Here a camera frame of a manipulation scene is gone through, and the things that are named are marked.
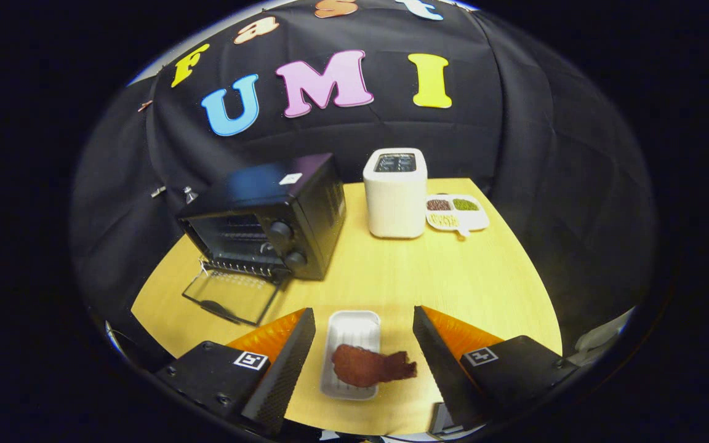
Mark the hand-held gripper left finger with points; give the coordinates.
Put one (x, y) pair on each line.
(280, 381)

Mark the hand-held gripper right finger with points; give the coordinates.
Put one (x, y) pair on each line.
(437, 363)

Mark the brown meat piece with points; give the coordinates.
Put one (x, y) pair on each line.
(364, 366)

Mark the black toaster oven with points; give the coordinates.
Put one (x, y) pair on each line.
(311, 209)

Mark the white pop-up toaster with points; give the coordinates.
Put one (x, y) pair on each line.
(394, 203)

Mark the white foam tray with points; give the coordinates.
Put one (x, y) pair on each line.
(354, 326)

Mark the white divided dish with beans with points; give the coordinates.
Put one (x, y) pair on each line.
(456, 212)

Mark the small clear bottle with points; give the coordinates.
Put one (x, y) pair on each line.
(190, 195)

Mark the silver metal clip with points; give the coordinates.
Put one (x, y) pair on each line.
(157, 192)

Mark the red clip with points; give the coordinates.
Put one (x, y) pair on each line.
(144, 106)

